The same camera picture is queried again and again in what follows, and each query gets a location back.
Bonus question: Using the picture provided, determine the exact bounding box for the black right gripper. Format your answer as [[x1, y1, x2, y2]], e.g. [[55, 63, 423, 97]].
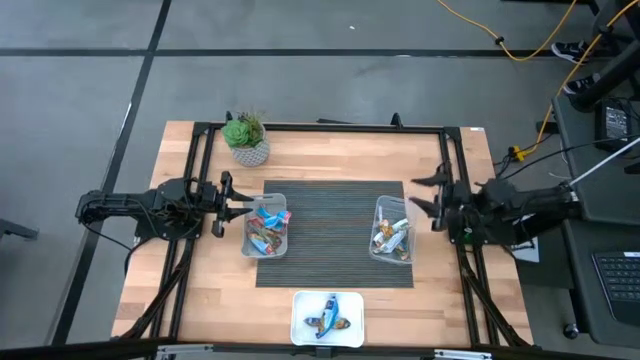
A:
[[408, 162, 474, 233]]

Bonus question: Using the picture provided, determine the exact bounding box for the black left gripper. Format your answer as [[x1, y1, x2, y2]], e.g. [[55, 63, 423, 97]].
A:
[[195, 170, 255, 239]]

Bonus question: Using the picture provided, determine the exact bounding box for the red green granola bar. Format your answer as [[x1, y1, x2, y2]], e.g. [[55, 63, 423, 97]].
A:
[[246, 219, 281, 249]]

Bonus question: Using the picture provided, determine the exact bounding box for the white granola bar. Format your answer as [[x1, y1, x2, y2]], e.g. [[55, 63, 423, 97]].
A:
[[382, 217, 411, 234]]

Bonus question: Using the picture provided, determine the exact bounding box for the gold snack bar wrapper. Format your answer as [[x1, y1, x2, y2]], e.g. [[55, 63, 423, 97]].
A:
[[372, 230, 409, 254]]

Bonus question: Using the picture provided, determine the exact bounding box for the dark blue granola bar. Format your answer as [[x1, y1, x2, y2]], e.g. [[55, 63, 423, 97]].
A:
[[315, 294, 341, 340]]

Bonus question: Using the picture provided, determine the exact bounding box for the brown granola bar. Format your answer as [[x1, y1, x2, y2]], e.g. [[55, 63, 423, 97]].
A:
[[302, 314, 353, 332]]

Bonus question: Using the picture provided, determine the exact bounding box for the clear plastic bin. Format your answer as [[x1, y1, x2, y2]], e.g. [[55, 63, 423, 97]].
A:
[[240, 193, 290, 260], [368, 194, 418, 265]]

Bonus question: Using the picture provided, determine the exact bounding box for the succulent in white pot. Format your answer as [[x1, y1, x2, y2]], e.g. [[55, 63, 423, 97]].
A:
[[220, 110, 271, 169]]

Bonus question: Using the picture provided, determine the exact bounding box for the dark ribbed table mat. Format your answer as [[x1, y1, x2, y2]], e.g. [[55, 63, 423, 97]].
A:
[[255, 179, 415, 289]]

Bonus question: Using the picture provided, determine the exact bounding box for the white paper sheet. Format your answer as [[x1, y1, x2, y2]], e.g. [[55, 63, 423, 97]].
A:
[[512, 237, 541, 264]]

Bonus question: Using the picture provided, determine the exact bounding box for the white rectangular tray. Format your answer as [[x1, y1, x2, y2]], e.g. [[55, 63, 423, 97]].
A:
[[289, 291, 366, 350]]

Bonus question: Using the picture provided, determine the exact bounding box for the grey desk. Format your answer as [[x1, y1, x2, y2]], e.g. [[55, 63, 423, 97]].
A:
[[552, 94, 640, 349]]

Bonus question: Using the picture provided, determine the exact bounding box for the person's shoe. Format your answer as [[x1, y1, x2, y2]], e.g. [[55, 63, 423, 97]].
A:
[[563, 73, 601, 96], [550, 40, 591, 65]]

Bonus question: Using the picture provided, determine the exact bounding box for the black power adapter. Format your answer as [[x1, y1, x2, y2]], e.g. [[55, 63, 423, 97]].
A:
[[594, 98, 634, 151]]

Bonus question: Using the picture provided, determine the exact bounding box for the black laptop keyboard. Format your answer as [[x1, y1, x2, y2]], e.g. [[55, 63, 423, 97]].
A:
[[592, 249, 640, 326]]

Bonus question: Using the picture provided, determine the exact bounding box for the black rig beam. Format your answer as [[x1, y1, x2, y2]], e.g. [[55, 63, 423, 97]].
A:
[[0, 338, 640, 360]]

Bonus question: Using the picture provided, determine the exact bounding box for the grey stand foot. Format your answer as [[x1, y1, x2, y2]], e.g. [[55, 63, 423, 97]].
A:
[[0, 218, 39, 241]]

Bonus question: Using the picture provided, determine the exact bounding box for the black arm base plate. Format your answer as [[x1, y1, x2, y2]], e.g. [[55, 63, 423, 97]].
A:
[[133, 199, 206, 240]]

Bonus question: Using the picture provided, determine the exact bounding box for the black aluminium table frame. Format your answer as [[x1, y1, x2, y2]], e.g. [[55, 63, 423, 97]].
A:
[[112, 112, 534, 351]]

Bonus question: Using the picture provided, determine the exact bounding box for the yellow extension cable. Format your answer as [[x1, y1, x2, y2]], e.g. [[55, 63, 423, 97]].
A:
[[434, 0, 640, 157]]

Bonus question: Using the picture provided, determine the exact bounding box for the white cable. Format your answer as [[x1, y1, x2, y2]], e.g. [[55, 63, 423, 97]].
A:
[[569, 148, 640, 187]]

